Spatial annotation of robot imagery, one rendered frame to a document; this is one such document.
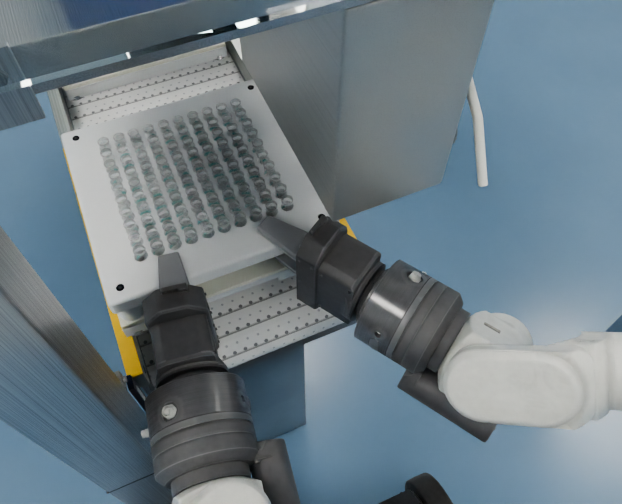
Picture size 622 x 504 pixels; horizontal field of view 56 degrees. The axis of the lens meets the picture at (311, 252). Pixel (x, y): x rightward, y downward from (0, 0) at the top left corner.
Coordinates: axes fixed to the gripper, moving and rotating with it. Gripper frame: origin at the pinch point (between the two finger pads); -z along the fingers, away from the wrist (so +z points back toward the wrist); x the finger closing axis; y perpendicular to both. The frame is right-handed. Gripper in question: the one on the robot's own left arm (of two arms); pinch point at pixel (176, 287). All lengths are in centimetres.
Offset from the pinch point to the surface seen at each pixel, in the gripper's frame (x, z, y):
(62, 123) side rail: 7.1, -32.7, -11.5
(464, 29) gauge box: -27.5, 2.4, 22.8
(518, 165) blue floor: 94, -69, 103
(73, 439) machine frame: -3.9, 13.6, -9.5
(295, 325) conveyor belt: 10.3, 2.5, 11.4
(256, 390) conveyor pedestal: 58, -7, 6
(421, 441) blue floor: 93, 4, 41
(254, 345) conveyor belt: 10.6, 3.5, 6.3
